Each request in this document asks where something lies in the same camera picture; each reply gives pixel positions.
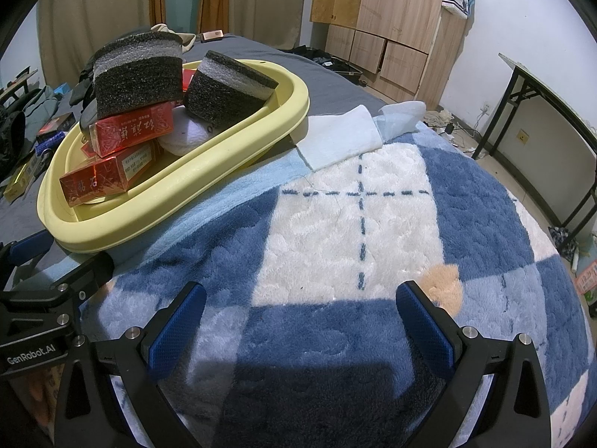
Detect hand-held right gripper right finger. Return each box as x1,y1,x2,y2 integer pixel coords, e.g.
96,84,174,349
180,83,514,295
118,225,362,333
396,281,551,448

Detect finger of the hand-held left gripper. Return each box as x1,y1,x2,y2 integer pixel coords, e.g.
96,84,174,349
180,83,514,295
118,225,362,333
0,232,53,269
56,253,115,302

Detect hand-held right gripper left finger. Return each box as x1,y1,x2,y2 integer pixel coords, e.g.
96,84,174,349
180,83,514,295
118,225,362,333
56,282,207,448

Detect large red cigarette box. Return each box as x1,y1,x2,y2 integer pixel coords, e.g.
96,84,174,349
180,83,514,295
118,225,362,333
59,139,165,208

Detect purple powder puff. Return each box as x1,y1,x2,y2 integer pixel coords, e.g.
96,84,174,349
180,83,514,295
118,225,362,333
157,118,212,156

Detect black foam disc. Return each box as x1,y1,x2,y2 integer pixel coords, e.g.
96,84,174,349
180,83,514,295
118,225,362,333
185,50,280,128
92,32,184,121

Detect yellow plastic basin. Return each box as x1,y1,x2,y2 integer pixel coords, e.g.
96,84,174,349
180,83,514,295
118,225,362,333
36,59,311,256

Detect gold box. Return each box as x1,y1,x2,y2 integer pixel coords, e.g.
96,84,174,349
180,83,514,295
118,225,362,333
4,153,44,202

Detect blue checked blanket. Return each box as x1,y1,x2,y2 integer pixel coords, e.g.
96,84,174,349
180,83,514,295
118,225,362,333
77,99,597,448

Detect black clothes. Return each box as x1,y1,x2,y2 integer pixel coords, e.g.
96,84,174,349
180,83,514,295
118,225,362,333
0,106,27,166

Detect red packet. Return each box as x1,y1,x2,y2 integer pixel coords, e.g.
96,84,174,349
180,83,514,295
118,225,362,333
38,113,76,140

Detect grey green jacket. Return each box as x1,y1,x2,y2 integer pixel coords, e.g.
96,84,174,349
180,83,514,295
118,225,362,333
19,83,63,117

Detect patterned dark cloth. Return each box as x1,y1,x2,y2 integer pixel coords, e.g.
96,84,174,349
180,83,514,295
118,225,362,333
547,225,580,258

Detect pink bag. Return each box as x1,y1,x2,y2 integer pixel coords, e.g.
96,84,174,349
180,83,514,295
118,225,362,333
575,260,597,296

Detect white cloth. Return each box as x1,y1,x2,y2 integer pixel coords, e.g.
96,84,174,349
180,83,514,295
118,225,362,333
295,104,384,171

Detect beige curtain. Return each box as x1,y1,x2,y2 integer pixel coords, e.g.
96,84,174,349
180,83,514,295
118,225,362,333
36,0,300,85

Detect beige cloth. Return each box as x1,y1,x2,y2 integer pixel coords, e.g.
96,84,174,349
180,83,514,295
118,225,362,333
148,22,197,53

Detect black folding table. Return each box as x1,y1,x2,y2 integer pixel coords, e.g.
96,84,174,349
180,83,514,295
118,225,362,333
475,52,597,241

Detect wooden wardrobe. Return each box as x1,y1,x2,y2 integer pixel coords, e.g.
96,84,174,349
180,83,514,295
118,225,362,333
309,0,479,109

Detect white power strip cables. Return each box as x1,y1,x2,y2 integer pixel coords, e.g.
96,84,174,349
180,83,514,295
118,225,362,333
425,108,479,154

